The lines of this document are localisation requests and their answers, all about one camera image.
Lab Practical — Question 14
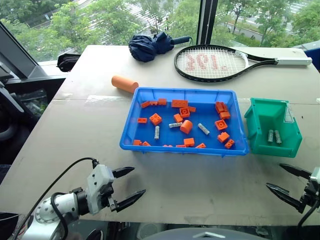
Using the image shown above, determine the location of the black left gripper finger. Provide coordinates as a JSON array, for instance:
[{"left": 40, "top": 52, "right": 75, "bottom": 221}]
[
  {"left": 111, "top": 166, "right": 136, "bottom": 179},
  {"left": 115, "top": 188, "right": 147, "bottom": 214}
]

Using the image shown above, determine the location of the clear plastic bag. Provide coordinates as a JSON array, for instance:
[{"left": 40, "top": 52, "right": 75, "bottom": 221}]
[{"left": 18, "top": 89, "right": 52, "bottom": 118}]

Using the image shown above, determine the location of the black folded bag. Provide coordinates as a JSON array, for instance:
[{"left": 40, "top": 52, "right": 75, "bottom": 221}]
[{"left": 56, "top": 52, "right": 81, "bottom": 74}]

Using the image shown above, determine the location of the rounded orange building block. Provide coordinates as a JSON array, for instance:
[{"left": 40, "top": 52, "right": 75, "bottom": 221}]
[{"left": 179, "top": 119, "right": 193, "bottom": 134}]

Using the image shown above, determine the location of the blue plastic tray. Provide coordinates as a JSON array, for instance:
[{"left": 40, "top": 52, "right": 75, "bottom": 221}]
[{"left": 118, "top": 86, "right": 250, "bottom": 156}]

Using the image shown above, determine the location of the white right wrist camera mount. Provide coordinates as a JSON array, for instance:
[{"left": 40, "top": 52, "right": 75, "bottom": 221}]
[{"left": 309, "top": 166, "right": 320, "bottom": 185}]

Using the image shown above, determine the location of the orange foam cylinder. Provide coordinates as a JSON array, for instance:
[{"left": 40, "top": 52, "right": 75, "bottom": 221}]
[{"left": 111, "top": 74, "right": 140, "bottom": 95}]

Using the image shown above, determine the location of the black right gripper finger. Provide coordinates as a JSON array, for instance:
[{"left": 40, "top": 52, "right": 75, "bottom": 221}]
[
  {"left": 279, "top": 163, "right": 313, "bottom": 180},
  {"left": 265, "top": 182, "right": 307, "bottom": 214}
]

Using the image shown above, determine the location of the black window frame post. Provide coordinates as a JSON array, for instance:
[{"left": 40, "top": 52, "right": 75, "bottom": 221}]
[{"left": 195, "top": 0, "right": 220, "bottom": 46}]

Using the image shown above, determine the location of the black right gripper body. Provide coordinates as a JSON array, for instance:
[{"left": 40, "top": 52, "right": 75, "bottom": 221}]
[{"left": 299, "top": 178, "right": 320, "bottom": 209}]

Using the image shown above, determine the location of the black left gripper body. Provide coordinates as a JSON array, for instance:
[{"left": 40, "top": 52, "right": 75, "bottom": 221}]
[{"left": 99, "top": 183, "right": 120, "bottom": 213}]

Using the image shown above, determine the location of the navy folded umbrella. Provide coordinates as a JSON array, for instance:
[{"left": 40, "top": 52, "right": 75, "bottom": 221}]
[{"left": 128, "top": 31, "right": 194, "bottom": 63}]

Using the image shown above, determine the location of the green plastic bin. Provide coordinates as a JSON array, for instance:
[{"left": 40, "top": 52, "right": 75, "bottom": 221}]
[{"left": 243, "top": 97, "right": 303, "bottom": 158}]

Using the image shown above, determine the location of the black white tennis racket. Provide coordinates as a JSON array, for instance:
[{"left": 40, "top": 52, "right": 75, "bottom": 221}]
[{"left": 173, "top": 44, "right": 313, "bottom": 84}]

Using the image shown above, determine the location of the long orange building brick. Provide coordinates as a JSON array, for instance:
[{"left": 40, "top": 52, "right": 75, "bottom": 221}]
[{"left": 171, "top": 99, "right": 189, "bottom": 109}]

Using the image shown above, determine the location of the black slanted frame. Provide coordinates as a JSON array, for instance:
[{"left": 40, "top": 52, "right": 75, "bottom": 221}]
[{"left": 0, "top": 21, "right": 41, "bottom": 79}]

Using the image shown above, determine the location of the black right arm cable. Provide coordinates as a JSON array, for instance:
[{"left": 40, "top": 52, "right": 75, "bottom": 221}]
[{"left": 296, "top": 203, "right": 320, "bottom": 240}]

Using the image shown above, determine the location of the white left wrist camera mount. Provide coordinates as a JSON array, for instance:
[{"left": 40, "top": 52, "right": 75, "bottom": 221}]
[{"left": 86, "top": 164, "right": 116, "bottom": 216}]

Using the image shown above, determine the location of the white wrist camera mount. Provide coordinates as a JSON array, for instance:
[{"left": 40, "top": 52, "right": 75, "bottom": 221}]
[
  {"left": 309, "top": 166, "right": 320, "bottom": 185},
  {"left": 86, "top": 164, "right": 116, "bottom": 216}
]

